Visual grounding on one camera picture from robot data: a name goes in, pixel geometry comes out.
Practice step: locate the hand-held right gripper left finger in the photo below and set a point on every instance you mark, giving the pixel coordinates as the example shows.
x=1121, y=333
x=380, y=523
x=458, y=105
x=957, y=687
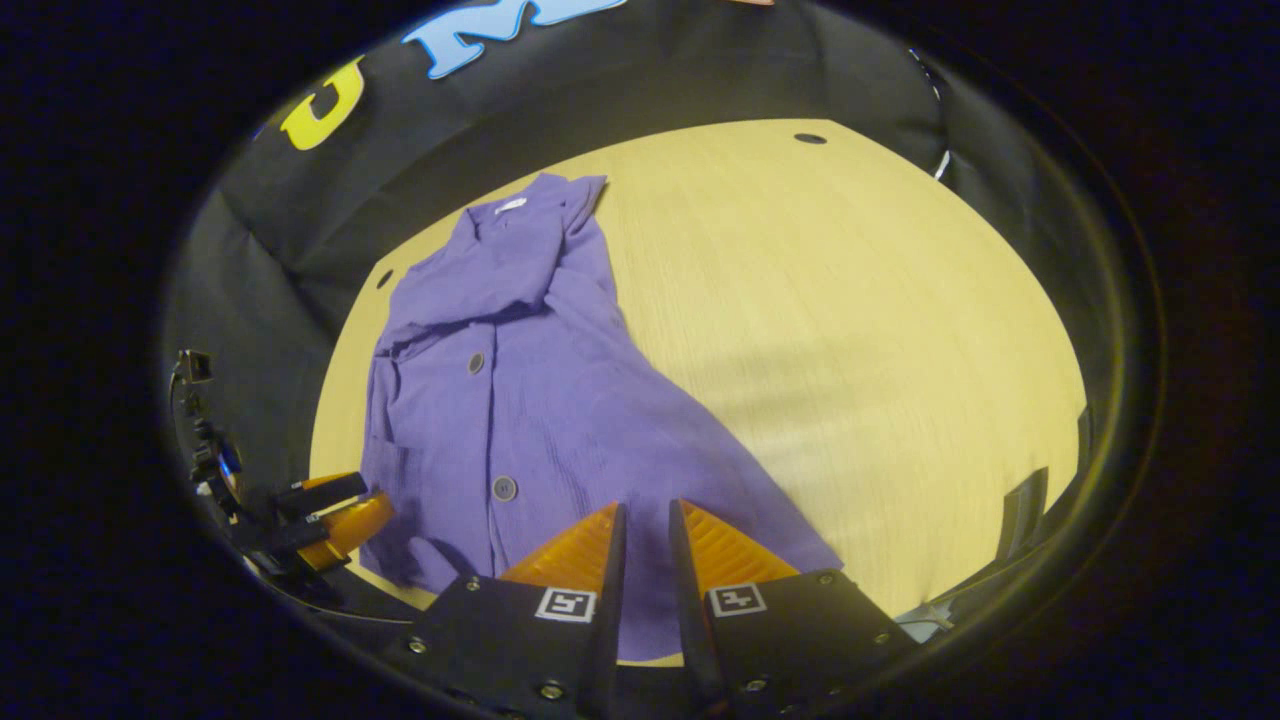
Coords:
x=600, y=640

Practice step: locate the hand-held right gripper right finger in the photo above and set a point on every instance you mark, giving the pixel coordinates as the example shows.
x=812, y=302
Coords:
x=700, y=640

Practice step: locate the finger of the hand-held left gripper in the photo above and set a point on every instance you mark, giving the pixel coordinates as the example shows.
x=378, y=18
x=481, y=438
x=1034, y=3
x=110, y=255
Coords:
x=325, y=491
x=350, y=525

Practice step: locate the purple button shirt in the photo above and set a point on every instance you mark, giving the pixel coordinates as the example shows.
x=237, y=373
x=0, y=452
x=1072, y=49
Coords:
x=540, y=400

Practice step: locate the white crumpled sheet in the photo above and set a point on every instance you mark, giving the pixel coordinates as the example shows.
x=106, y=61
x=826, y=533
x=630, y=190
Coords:
x=922, y=618

